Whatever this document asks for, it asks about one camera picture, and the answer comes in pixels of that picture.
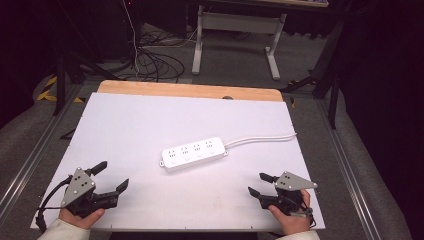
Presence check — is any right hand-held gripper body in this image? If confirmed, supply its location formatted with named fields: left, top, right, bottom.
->
left=258, top=171, right=318, bottom=217

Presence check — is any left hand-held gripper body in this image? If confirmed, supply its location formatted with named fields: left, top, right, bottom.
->
left=60, top=167, right=120, bottom=219

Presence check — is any white power strip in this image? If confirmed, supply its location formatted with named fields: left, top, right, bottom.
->
left=159, top=136, right=230, bottom=173

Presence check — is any person's left hand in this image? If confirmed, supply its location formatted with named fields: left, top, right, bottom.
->
left=58, top=207, right=106, bottom=231

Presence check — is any person's right hand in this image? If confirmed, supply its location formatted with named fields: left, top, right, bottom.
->
left=268, top=189, right=315, bottom=236

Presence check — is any white table cover board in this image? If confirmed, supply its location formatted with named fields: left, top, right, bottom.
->
left=30, top=92, right=326, bottom=232

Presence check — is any yellow black floor tape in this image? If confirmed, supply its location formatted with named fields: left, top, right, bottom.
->
left=36, top=75, right=85, bottom=104

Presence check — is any black metal stand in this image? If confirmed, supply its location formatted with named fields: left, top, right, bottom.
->
left=279, top=18, right=348, bottom=130
left=51, top=0, right=125, bottom=116

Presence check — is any wooden table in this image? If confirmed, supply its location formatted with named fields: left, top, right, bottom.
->
left=97, top=79, right=284, bottom=102

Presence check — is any wooden desk top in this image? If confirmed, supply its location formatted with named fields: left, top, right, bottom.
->
left=206, top=0, right=330, bottom=9

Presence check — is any white power strip cable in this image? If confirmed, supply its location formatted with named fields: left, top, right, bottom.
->
left=224, top=132, right=298, bottom=148

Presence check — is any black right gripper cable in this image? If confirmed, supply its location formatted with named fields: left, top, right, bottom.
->
left=299, top=206, right=317, bottom=228

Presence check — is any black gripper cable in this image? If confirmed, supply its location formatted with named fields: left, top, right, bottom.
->
left=299, top=206, right=317, bottom=228
left=34, top=175, right=74, bottom=234

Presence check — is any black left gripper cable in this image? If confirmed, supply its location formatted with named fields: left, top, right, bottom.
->
left=34, top=175, right=74, bottom=234

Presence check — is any aluminium floor rail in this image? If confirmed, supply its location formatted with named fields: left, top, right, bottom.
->
left=0, top=84, right=83, bottom=214
left=316, top=99, right=380, bottom=240

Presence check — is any black floor cables bundle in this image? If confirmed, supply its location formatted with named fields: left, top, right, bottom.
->
left=132, top=29, right=186, bottom=83

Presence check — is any thin white floor cable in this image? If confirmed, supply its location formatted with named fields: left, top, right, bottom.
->
left=121, top=0, right=140, bottom=78

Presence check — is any white metal desk frame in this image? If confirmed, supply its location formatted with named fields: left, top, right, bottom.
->
left=191, top=4, right=288, bottom=81

